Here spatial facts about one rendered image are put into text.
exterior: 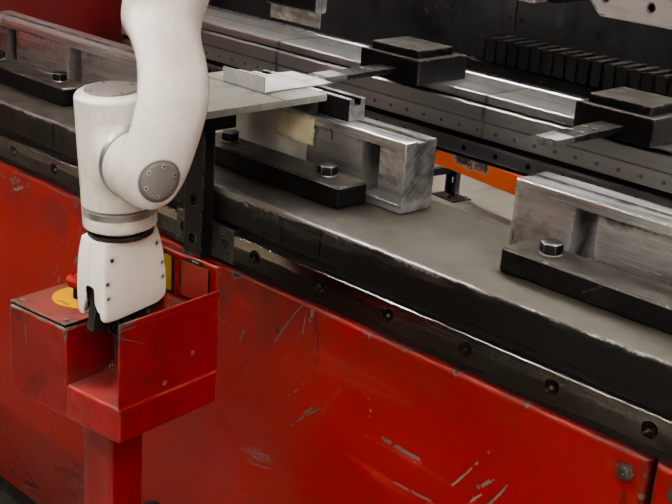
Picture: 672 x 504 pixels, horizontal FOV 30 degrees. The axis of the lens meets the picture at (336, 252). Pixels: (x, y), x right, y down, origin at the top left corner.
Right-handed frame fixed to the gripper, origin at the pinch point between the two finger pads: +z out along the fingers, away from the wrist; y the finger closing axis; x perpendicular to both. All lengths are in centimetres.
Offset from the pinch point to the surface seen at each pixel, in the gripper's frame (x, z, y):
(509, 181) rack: -84, 62, -225
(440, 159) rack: -115, 64, -233
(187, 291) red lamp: 0.1, -3.9, -9.8
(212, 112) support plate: -4.7, -23.3, -19.8
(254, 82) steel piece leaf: -9.4, -23.6, -32.5
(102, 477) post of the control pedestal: -3.9, 18.8, 2.0
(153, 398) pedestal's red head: 4.9, 4.7, 0.8
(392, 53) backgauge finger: -8, -22, -61
